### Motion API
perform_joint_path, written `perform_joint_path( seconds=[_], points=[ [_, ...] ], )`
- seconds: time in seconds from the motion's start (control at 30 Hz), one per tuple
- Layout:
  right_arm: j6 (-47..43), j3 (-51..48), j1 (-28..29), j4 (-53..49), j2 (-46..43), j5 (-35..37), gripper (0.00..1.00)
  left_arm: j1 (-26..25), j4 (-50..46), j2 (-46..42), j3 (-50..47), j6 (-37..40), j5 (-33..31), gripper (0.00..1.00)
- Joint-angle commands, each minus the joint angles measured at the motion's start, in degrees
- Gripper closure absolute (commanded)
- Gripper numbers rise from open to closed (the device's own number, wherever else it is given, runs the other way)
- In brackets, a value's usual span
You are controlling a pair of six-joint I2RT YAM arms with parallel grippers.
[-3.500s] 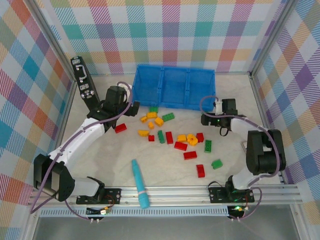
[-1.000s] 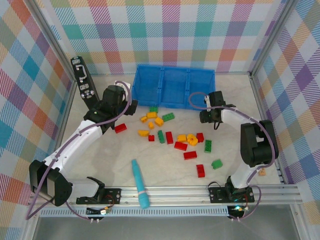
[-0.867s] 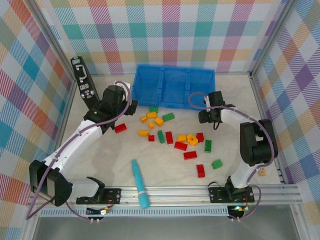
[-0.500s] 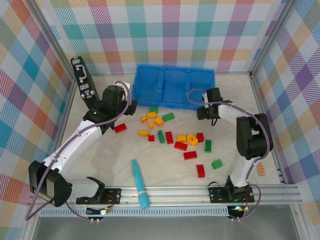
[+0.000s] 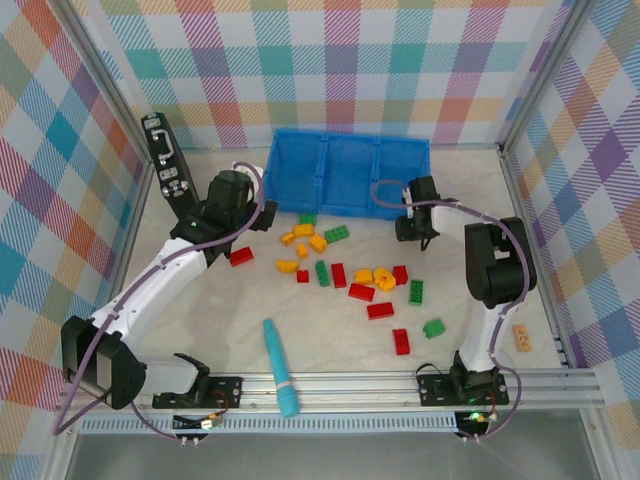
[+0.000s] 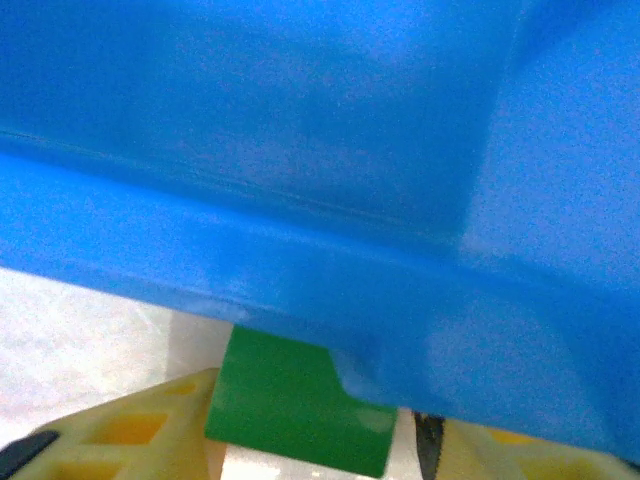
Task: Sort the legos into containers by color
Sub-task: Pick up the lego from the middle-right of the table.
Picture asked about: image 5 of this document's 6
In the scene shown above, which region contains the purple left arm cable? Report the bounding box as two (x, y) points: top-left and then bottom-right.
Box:
(52, 160), (266, 444)

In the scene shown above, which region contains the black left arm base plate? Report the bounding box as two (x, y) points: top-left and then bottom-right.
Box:
(152, 375), (245, 410)

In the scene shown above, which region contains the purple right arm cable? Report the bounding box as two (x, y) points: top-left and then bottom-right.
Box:
(372, 179), (531, 444)

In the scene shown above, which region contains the aluminium side rail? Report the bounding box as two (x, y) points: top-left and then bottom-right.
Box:
(497, 142), (576, 369)
(94, 159), (156, 321)

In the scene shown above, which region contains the slotted grey cable duct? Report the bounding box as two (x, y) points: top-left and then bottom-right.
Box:
(79, 413), (461, 435)

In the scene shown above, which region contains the aluminium frame post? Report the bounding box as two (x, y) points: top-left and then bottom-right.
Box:
(49, 0), (156, 171)
(497, 0), (599, 151)

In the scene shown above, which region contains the teal marker pen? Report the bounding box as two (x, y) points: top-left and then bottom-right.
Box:
(262, 318), (300, 419)

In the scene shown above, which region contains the small wooden block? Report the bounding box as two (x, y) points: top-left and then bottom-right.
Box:
(511, 324), (534, 353)

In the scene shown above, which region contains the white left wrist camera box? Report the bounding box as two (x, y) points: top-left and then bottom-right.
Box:
(230, 162), (265, 194)

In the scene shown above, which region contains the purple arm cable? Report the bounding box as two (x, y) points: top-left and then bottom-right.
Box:
(372, 179), (531, 444)
(52, 160), (266, 444)

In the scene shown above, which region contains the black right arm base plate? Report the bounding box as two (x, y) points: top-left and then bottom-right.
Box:
(416, 372), (511, 407)

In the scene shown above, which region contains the blue plastic bin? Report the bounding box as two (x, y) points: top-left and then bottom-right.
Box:
(263, 128), (329, 215)

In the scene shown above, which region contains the black connector panel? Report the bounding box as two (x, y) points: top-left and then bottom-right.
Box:
(140, 112), (199, 214)

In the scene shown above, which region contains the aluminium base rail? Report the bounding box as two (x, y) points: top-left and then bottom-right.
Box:
(59, 369), (609, 412)

